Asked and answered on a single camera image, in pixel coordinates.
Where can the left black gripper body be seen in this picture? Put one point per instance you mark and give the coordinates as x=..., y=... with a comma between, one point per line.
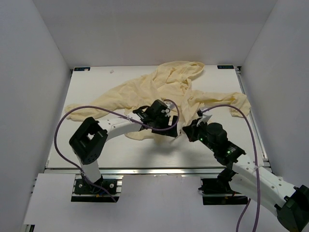
x=161, y=122

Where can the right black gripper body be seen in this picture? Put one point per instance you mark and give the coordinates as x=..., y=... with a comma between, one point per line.
x=202, y=136

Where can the cream yellow jacket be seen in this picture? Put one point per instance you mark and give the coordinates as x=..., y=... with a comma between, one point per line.
x=172, y=80

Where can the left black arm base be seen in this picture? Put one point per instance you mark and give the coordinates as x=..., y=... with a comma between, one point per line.
x=83, y=192

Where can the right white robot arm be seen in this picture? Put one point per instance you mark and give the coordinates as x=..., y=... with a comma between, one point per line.
x=290, y=204

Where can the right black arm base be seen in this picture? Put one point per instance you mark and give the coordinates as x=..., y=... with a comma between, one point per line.
x=216, y=192

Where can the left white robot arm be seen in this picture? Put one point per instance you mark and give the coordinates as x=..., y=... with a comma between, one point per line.
x=89, y=139

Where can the right blue corner label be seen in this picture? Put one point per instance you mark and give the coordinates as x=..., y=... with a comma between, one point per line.
x=225, y=66

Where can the blue corner label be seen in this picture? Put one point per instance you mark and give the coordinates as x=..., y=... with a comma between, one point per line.
x=81, y=69
x=225, y=66

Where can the left blue corner label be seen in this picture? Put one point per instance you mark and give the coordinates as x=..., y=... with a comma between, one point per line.
x=81, y=69

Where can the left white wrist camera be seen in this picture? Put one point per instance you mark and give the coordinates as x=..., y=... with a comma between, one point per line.
x=170, y=106

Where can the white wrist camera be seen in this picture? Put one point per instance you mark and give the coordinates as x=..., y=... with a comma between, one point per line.
x=203, y=117
x=170, y=106

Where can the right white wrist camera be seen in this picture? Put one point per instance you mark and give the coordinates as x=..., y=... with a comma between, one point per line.
x=203, y=117

